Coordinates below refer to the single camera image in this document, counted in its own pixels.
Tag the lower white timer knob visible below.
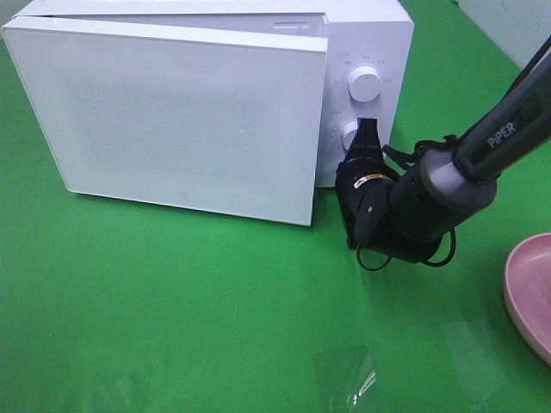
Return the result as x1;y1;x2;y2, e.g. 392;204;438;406
341;122;358;152

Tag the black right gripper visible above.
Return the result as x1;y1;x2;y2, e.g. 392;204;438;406
336;118;407;250

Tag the pink round plate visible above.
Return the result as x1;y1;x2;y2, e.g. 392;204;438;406
503;232;550;364

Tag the upper white power knob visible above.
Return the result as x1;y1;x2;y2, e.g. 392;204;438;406
347;65;382;102

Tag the white microwave oven body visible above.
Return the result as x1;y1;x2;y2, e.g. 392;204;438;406
2;1;414;188

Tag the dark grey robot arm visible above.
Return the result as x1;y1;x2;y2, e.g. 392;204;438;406
335;41;550;268

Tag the white microwave door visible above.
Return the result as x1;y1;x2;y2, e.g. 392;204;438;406
2;16;328;225

